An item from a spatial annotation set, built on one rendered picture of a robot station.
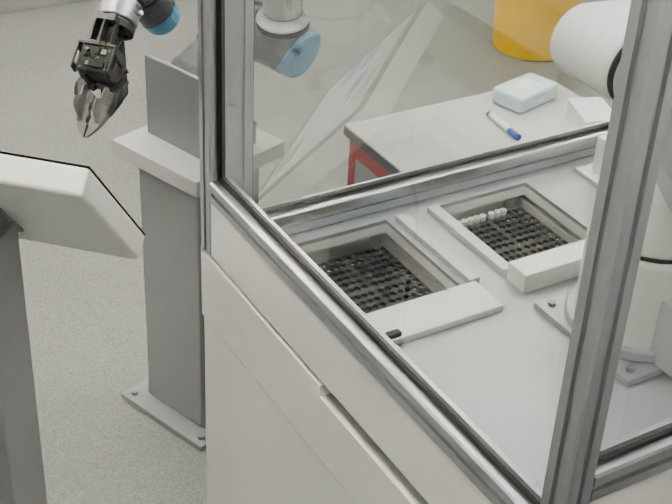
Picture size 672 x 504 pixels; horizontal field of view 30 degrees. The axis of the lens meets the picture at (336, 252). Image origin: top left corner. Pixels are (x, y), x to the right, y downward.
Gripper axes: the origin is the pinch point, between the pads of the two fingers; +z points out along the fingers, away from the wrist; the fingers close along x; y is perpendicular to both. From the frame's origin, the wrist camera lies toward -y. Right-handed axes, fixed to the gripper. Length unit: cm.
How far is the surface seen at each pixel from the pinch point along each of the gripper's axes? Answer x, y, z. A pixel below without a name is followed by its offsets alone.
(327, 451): 54, 4, 46
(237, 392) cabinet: 33, -19, 36
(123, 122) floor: -83, -214, -85
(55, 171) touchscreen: 8.5, 26.1, 16.7
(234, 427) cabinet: 32, -26, 41
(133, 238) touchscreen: 13.6, 0.5, 17.5
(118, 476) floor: -12, -103, 48
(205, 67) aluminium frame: 24.6, 20.3, -6.3
